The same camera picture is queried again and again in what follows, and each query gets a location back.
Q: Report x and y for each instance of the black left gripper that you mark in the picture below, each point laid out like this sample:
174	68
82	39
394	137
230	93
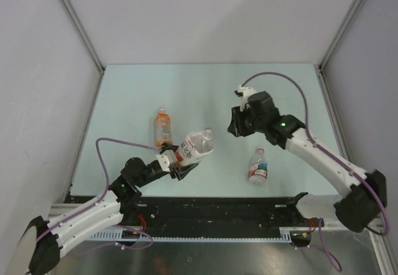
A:
181	170

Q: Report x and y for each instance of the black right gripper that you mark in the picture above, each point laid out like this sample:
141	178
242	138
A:
236	127

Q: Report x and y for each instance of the white green fruit tea bottle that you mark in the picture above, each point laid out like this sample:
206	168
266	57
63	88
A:
195	147

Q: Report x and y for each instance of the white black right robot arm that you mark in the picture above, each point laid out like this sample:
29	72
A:
362	194

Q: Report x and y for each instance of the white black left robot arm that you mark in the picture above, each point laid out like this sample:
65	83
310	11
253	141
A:
56	237

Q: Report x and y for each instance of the orange label tea bottle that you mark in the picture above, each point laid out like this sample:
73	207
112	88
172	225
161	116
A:
163	132

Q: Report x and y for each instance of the clear red label water bottle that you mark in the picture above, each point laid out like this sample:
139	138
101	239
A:
258	167

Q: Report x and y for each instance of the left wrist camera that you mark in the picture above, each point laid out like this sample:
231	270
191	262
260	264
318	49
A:
166	160

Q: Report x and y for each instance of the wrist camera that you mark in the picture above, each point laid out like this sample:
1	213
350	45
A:
166	160
244	92

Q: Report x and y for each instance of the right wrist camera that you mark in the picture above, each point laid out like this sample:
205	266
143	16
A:
244	92

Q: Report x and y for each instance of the aluminium frame post right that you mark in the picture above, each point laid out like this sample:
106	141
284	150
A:
346	23

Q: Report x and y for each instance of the aluminium frame post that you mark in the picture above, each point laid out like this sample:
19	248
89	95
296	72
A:
346	23
81	33

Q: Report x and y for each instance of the aluminium frame post left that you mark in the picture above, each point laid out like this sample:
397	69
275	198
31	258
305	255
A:
81	33

